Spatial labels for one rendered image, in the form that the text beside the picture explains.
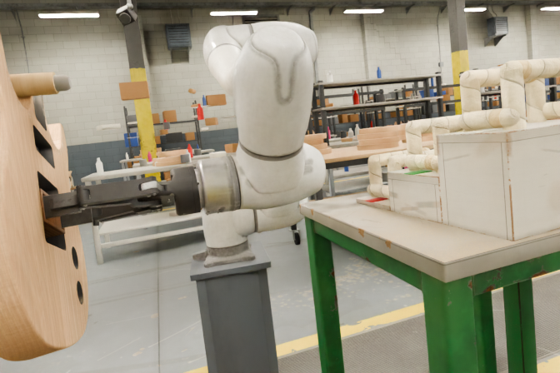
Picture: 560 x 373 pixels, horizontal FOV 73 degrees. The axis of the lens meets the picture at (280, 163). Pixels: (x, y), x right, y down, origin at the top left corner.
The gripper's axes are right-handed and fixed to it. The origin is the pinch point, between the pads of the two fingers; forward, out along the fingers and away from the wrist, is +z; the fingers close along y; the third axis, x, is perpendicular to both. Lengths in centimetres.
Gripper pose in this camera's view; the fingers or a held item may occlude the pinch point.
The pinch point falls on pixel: (55, 212)
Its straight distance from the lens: 63.6
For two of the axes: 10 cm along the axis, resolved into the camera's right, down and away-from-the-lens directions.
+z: -9.4, 1.5, -3.0
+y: -2.4, 3.1, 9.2
